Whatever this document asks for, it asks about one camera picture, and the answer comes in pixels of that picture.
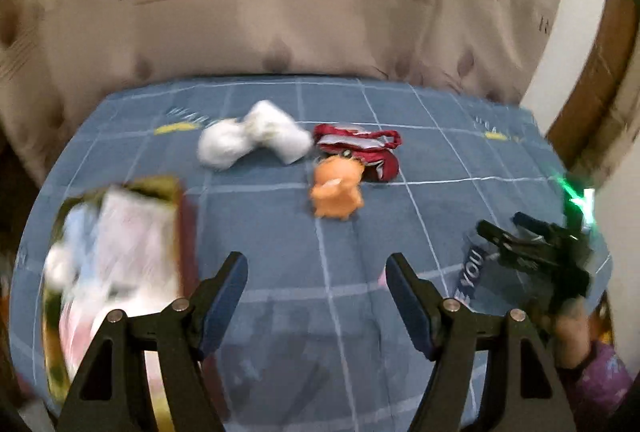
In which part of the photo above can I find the brown wooden board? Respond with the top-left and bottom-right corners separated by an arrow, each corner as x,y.
544,0 -> 640,173

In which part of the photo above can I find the blue checked bed sheet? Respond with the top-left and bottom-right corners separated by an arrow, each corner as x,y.
10,77 -> 613,432

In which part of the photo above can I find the white fluffy ball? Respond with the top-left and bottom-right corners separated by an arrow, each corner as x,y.
44,246 -> 76,289

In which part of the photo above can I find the red and gold tin box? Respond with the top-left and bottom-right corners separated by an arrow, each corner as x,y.
41,175 -> 232,432

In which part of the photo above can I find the person's right hand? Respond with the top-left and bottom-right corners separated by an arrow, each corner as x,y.
549,298 -> 598,370

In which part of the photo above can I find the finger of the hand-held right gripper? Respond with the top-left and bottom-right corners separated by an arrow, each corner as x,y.
476,219 -> 546,269
512,211 -> 566,240

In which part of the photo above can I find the dark red cloth pouch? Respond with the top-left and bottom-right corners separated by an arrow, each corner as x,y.
313,122 -> 402,183

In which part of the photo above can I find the rolled white fluffy sock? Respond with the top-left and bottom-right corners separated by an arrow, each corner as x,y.
196,100 -> 313,170

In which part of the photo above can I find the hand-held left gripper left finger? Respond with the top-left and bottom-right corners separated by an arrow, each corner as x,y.
56,251 -> 249,432

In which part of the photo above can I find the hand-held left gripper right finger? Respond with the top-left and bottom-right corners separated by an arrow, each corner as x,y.
385,253 -> 581,432

